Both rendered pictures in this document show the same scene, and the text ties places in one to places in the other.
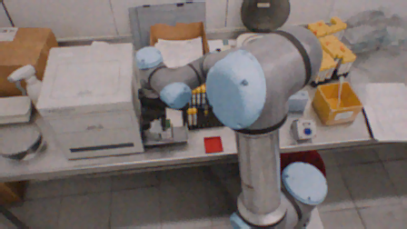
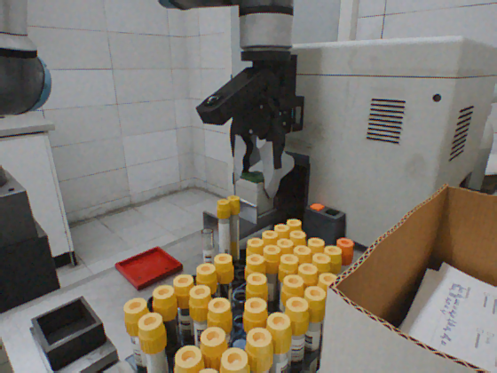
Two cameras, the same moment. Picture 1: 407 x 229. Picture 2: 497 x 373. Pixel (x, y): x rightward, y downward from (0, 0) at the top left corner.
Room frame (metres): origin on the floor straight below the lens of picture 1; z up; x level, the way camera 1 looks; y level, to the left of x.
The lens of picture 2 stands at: (1.07, -0.13, 1.14)
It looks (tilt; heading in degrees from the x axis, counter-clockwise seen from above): 20 degrees down; 144
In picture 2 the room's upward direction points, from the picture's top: straight up
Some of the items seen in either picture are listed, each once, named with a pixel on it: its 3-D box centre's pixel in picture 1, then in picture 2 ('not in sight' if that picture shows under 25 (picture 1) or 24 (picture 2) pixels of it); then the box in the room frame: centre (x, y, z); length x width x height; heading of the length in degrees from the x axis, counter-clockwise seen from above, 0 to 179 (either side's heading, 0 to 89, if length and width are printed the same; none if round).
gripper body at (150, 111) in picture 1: (153, 103); (268, 95); (0.69, 0.18, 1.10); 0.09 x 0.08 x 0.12; 99
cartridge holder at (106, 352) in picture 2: not in sight; (70, 335); (0.77, -0.14, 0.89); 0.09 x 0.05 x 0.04; 9
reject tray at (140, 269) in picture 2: (213, 144); (148, 265); (0.68, -0.03, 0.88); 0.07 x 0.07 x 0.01; 9
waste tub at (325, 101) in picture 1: (335, 104); not in sight; (0.87, -0.52, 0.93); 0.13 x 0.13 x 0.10; 14
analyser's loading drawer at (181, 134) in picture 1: (160, 134); (264, 206); (0.69, 0.17, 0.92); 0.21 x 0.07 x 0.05; 99
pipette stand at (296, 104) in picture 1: (292, 103); not in sight; (0.87, -0.34, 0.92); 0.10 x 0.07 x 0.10; 91
